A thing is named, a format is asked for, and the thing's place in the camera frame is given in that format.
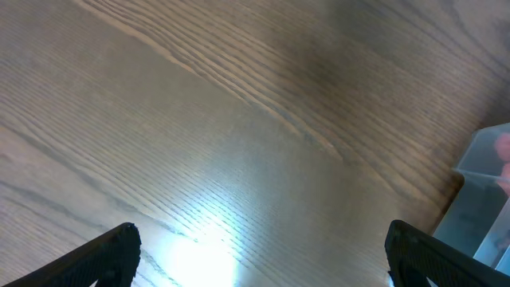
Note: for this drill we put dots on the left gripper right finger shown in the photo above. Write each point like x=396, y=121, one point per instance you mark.
x=419, y=260

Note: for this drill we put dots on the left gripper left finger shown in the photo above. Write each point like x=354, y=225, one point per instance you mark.
x=108, y=260

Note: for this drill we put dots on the clear plastic storage container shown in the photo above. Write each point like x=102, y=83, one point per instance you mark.
x=477, y=221

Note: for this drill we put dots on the pink crumpled garment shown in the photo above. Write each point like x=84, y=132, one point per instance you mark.
x=502, y=147

